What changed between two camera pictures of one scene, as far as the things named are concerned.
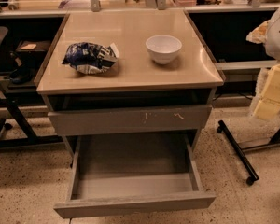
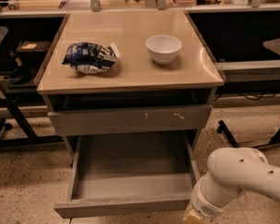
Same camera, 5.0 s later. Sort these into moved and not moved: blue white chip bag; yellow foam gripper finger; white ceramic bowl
Moved: yellow foam gripper finger
Not moved: white ceramic bowl; blue white chip bag
